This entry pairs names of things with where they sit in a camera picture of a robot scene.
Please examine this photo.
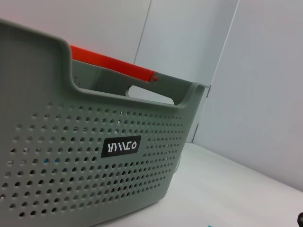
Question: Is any grey perforated storage bin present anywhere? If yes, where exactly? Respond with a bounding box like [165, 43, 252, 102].
[0, 18, 205, 227]

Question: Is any red bin handle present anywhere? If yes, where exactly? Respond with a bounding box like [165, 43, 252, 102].
[70, 45, 159, 83]

